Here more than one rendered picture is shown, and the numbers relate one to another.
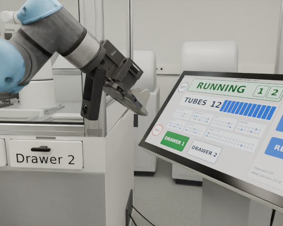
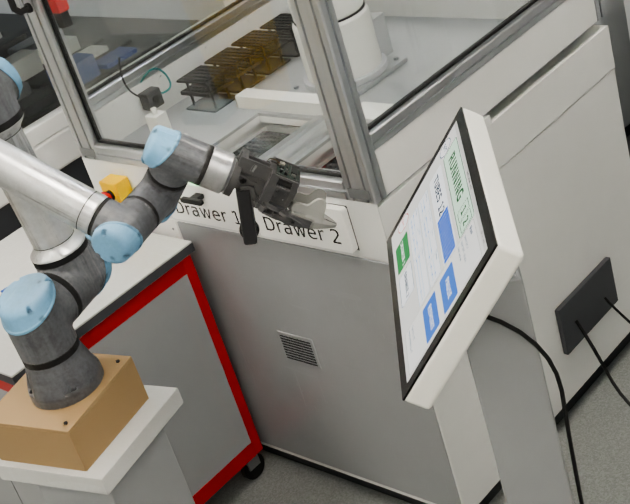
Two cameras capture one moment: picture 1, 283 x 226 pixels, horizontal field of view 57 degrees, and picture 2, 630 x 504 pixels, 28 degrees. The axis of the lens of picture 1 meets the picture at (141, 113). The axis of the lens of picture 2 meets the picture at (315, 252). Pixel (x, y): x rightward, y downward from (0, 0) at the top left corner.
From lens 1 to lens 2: 1.83 m
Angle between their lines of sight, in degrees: 45
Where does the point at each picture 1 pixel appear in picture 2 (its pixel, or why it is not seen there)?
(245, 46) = not seen: outside the picture
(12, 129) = not seen: hidden behind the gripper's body
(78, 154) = (343, 230)
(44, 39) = (167, 180)
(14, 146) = not seen: hidden behind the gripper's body
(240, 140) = (423, 283)
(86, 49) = (212, 181)
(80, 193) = (365, 289)
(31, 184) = (297, 265)
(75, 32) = (194, 168)
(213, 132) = (420, 258)
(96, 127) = (359, 187)
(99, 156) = (376, 235)
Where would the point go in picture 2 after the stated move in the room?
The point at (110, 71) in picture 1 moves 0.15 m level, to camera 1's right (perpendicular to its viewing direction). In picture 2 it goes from (257, 188) to (323, 194)
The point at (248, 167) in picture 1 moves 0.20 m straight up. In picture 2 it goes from (410, 324) to (380, 222)
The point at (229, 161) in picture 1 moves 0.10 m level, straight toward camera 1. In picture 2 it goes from (408, 309) to (362, 338)
